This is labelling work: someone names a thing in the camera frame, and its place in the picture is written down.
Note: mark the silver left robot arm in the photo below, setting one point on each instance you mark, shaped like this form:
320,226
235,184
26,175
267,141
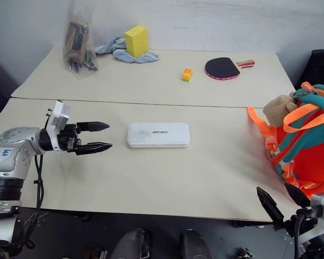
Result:
16,137

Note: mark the clear plastic bag with parts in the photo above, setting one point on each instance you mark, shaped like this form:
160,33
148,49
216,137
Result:
78,46

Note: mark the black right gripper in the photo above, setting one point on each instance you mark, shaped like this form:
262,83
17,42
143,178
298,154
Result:
313,211

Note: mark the yellow sponge block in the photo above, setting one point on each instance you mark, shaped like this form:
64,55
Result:
136,40

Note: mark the beige plush toy pendant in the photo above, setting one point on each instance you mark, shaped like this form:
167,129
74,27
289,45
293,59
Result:
276,110

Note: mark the black chair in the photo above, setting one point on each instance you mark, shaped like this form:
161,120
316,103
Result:
320,67

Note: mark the white rectangular case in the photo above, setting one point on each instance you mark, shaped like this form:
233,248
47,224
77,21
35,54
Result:
158,135

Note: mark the yellow orange toy block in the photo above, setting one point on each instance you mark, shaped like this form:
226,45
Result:
187,75

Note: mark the orange and teal backpack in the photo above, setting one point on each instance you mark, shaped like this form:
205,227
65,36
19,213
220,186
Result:
310,145

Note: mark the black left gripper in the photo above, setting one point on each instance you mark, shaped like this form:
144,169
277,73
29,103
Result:
67,140

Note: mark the dark rounded shape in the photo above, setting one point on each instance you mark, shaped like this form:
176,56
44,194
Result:
131,244

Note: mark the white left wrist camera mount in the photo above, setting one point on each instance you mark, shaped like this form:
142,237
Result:
59,114

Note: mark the black table tennis paddle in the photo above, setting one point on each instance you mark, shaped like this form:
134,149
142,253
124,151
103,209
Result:
221,68

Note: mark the light blue cloth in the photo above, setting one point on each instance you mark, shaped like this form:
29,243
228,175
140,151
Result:
121,51

